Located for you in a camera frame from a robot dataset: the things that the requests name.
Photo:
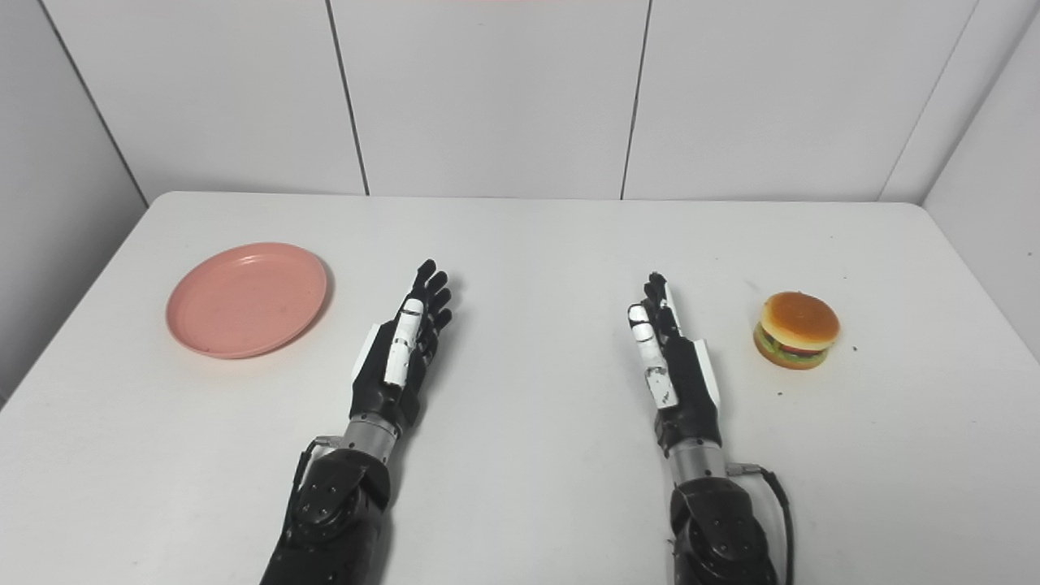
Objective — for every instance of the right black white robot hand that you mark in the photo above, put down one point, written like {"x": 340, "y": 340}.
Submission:
{"x": 691, "y": 390}

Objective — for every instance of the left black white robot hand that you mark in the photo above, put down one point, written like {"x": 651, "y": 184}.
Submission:
{"x": 382, "y": 382}

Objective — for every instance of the toy hamburger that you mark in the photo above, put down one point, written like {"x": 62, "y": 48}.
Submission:
{"x": 798, "y": 327}

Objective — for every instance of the pink round plate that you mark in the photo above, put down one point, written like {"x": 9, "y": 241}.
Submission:
{"x": 244, "y": 302}

